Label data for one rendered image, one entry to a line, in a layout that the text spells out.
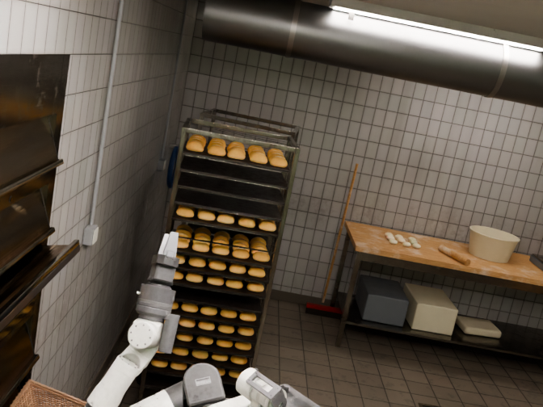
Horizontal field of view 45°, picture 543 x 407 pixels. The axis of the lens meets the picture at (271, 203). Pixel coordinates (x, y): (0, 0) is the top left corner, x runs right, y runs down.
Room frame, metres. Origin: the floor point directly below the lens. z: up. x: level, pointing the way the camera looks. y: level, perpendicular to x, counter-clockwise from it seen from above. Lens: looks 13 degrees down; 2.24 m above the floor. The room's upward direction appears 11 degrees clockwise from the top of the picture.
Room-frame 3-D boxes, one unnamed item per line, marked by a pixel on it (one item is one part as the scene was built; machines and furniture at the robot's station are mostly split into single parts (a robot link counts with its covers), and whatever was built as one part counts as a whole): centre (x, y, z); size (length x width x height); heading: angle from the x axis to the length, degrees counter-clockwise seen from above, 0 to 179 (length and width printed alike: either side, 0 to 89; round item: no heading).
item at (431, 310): (5.44, -1.53, 0.35); 0.50 x 0.36 x 0.24; 4
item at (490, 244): (5.53, -1.96, 1.01); 0.43 x 0.43 x 0.21
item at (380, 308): (5.42, -1.11, 0.35); 0.50 x 0.36 x 0.24; 2
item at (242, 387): (1.38, -0.06, 1.47); 0.10 x 0.07 x 0.09; 47
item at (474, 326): (5.46, -2.01, 0.27); 0.34 x 0.26 x 0.07; 98
